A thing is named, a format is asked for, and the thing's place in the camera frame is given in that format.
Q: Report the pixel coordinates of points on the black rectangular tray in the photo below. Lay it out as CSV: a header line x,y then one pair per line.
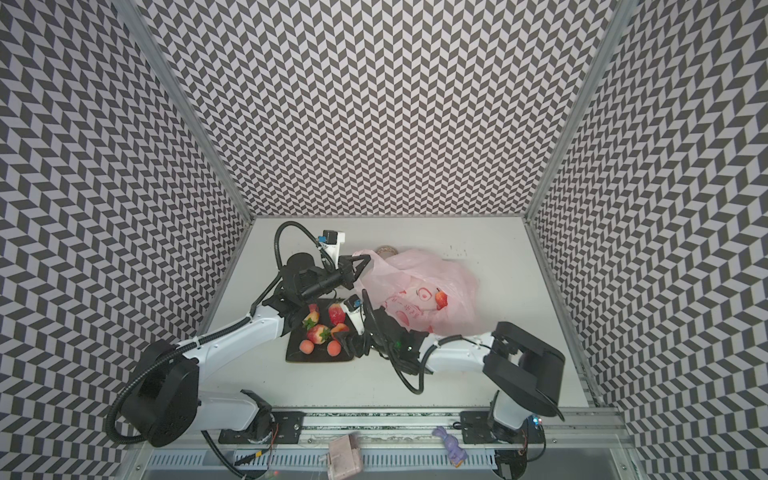
x,y
319,355

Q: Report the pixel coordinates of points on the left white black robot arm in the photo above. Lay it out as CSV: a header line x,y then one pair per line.
x,y
163,398

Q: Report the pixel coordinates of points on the aluminium front rail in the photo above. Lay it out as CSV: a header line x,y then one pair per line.
x,y
590,427

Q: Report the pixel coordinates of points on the tape roll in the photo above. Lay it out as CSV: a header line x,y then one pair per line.
x,y
386,251

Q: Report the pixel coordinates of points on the pink plastic bag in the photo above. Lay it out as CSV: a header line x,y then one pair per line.
x,y
405,286

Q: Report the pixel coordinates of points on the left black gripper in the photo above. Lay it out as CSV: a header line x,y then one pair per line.
x,y
347,270

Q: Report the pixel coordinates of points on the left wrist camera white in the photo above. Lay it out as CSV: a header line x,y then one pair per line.
x,y
331,242

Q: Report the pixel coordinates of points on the orange fake peach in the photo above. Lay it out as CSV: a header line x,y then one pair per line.
x,y
334,348
307,347

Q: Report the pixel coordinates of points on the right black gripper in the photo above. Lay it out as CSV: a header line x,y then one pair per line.
x,y
362,335

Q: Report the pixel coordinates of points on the red fake strawberry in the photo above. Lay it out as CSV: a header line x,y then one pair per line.
x,y
339,328
336,314
319,334

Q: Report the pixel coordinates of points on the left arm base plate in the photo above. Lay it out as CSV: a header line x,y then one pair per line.
x,y
282,427

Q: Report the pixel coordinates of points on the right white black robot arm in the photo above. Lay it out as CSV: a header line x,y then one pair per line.
x,y
526,371

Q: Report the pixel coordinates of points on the pink small box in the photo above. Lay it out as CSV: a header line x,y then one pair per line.
x,y
344,459

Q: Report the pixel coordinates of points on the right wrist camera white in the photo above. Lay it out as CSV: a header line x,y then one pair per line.
x,y
352,306

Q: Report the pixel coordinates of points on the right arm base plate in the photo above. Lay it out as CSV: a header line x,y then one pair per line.
x,y
476,427

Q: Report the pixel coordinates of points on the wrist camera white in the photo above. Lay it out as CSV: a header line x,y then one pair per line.
x,y
352,306
331,242

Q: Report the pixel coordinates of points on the purple toy figure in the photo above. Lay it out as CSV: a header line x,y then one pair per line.
x,y
456,454

